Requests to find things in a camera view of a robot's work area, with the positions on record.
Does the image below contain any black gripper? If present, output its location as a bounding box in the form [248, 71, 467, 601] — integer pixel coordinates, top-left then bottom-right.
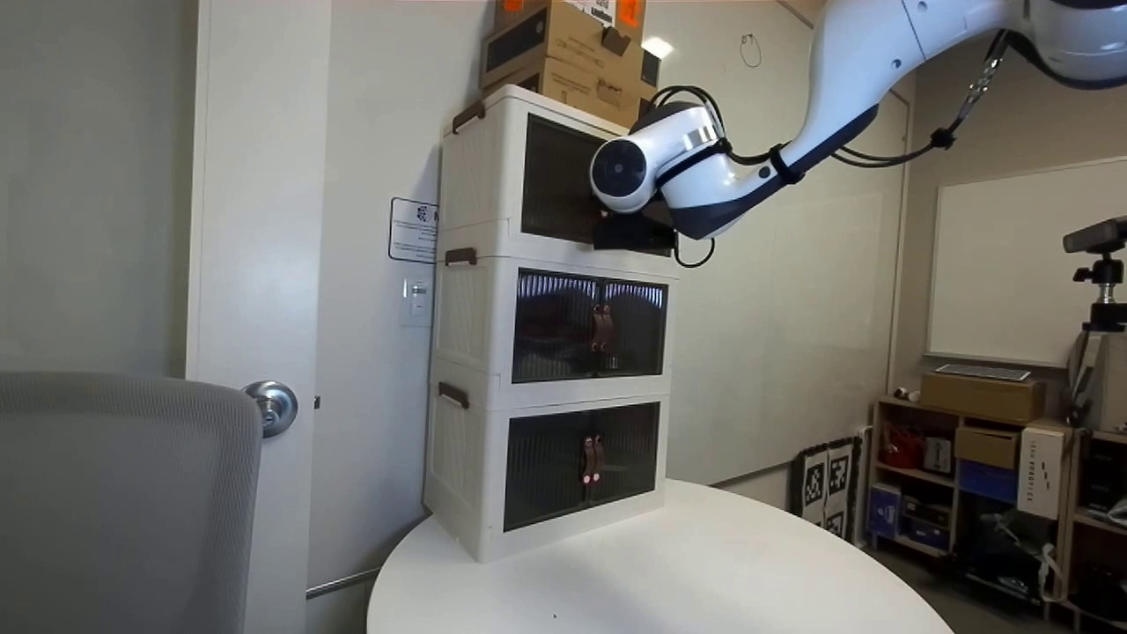
[599, 210, 683, 252]

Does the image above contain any smoked ribbed cabinet door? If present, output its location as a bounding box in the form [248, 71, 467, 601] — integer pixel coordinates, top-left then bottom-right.
[523, 109, 599, 242]
[599, 277, 668, 381]
[588, 400, 663, 510]
[503, 411, 594, 536]
[510, 263, 601, 387]

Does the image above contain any white stackable cabinet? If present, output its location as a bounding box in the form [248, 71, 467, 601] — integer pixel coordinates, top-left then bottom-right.
[435, 80, 683, 286]
[418, 373, 678, 564]
[428, 242, 680, 414]

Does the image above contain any brown cardboard box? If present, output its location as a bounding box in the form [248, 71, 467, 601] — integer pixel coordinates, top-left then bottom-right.
[477, 0, 663, 132]

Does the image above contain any black white marker board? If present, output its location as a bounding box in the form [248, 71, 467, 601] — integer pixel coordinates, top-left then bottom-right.
[797, 434, 865, 543]

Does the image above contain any red shelf item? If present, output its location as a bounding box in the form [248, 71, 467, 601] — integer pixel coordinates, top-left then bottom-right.
[879, 425, 928, 470]

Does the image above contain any white whiteboard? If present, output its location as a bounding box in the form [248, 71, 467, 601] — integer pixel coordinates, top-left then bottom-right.
[928, 151, 1127, 373]

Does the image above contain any flat cardboard box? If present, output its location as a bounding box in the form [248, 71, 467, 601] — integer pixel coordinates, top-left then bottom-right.
[916, 367, 1047, 425]

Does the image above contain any white room door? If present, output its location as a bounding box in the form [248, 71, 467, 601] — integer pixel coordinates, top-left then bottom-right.
[186, 0, 337, 634]

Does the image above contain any wooden shelf unit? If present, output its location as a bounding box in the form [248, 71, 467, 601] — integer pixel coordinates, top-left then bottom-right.
[865, 395, 1079, 564]

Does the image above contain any silver door knob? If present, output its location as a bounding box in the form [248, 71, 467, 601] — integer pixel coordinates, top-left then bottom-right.
[244, 375, 304, 441]

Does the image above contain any small cardboard box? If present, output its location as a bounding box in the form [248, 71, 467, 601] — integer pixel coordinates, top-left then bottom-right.
[953, 421, 1020, 470]

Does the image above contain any blue storage bin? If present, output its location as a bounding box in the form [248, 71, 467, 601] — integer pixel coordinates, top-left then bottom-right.
[953, 460, 1020, 510]

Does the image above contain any white box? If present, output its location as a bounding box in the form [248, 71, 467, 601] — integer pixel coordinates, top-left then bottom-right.
[1015, 420, 1072, 520]

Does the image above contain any dark shelf unit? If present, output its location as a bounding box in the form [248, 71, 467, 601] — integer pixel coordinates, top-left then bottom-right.
[1054, 425, 1127, 628]

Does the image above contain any grey office chair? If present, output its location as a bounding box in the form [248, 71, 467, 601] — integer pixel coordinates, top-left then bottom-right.
[0, 371, 266, 634]

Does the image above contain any white wall sign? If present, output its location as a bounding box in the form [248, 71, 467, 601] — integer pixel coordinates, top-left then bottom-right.
[384, 193, 444, 269]

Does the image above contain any white wall switch plate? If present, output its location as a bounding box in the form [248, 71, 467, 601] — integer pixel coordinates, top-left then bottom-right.
[395, 277, 436, 328]

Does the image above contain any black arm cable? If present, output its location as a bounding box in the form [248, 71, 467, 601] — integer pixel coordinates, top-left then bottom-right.
[833, 27, 1015, 172]

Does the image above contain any black camera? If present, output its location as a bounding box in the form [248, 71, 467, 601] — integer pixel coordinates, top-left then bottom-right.
[1060, 216, 1127, 256]

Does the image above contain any black camera tripod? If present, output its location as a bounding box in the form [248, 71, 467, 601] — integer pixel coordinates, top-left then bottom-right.
[1060, 251, 1127, 434]

